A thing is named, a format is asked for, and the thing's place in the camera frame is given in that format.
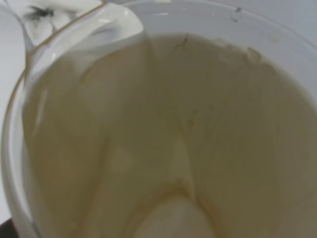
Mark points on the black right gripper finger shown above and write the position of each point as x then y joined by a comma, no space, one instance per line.
7,230

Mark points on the blue-sleeved paper cup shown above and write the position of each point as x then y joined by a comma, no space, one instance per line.
163,119

